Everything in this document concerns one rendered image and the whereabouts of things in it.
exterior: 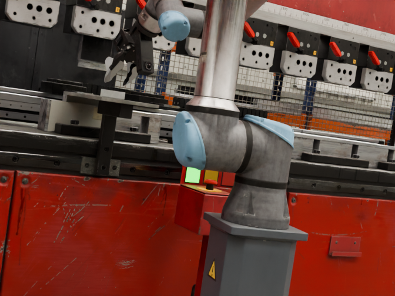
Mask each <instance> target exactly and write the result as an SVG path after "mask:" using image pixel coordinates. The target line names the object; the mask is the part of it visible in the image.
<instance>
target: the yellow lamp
mask: <svg viewBox="0 0 395 296"><path fill-rule="evenodd" d="M217 177H218V171H212V170H205V178H204V180H206V179H211V180H216V181H217Z"/></svg>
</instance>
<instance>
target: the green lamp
mask: <svg viewBox="0 0 395 296"><path fill-rule="evenodd" d="M199 177H200V170H198V169H194V168H190V167H188V168H187V172H186V180H185V182H192V183H198V182H199Z"/></svg>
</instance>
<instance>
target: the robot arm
mask: <svg viewBox="0 0 395 296"><path fill-rule="evenodd" d="M266 1H268V0H207V3H206V11H203V10H198V9H193V8H187V7H184V6H183V2H182V0H148V2H147V3H146V5H145V7H144V8H143V10H142V12H141V13H140V14H136V15H135V19H136V21H135V23H134V24H133V26H132V27H131V29H128V28H127V29H123V28H121V30H120V31H119V33H118V35H117V36H116V38H115V40H114V41H113V43H114V45H115V48H116V50H117V52H118V53H117V54H116V55H115V57H114V58H111V57H107V58H106V60H105V65H106V71H107V72H106V74H105V78H104V82H105V83H106V82H110V81H111V80H112V78H113V77H114V76H115V75H116V74H117V72H118V71H119V70H121V69H122V68H123V67H124V64H123V61H125V62H126V63H127V64H126V67H127V70H128V74H127V77H126V79H125V80H124V82H123V86H126V85H127V84H128V83H129V82H131V81H132V80H134V78H136V77H137V75H139V74H141V75H146V76H149V75H151V74H153V73H154V72H155V71H154V60H153V40H152V38H155V37H157V36H158V34H159V33H160V32H162V35H163V36H164V38H165V39H167V40H169V41H171V42H177V41H182V40H184V39H185V38H186V37H190V38H197V39H201V40H202V42H201V47H200V55H199V64H198V69H197V78H196V86H195V95H194V97H193V99H191V100H190V101H188V102H187V104H186V107H185V111H182V112H179V113H178V114H177V115H176V117H175V122H174V123H173V132H172V141H173V149H174V152H175V156H176V158H177V160H178V162H179V163H180V164H181V165H183V166H185V167H190V168H194V169H198V170H212V171H222V172H228V173H236V174H235V182H234V185H233V188H232V190H231V192H230V194H229V196H228V198H227V200H226V202H225V204H224V206H223V208H222V215H221V218H222V219H223V220H226V221H228V222H231V223H235V224H240V225H243V226H248V227H255V228H263V229H269V230H287V229H288V228H289V223H290V216H289V209H288V204H287V197H286V189H287V182H288V177H289V170H290V162H291V158H292V151H293V149H294V145H293V142H294V130H293V129H292V128H291V127H290V126H288V125H286V124H283V123H280V122H276V121H274V120H270V119H265V118H262V117H258V116H253V115H245V116H244V118H243V120H239V113H240V110H239V109H238V108H237V107H236V105H235V103H234V98H235V90H236V81H237V73H238V68H239V59H240V51H241V46H242V38H243V29H244V24H245V21H246V20H247V19H248V18H249V17H250V16H251V15H252V14H254V13H255V12H256V11H257V10H258V9H259V8H260V7H261V6H262V5H263V4H264V3H265V2H266ZM126 31H127V32H126ZM119 34H120V35H121V36H120V38H119V39H118V41H116V39H117V38H118V36H119Z"/></svg>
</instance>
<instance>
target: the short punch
mask: <svg viewBox="0 0 395 296"><path fill-rule="evenodd" d="M112 45H113V41H111V40H107V39H101V38H96V37H92V36H86V35H81V38H80V43H79V51H78V66H79V67H83V68H90V69H97V70H104V71H106V65H105V60H106V58H107V57H111V53H112Z"/></svg>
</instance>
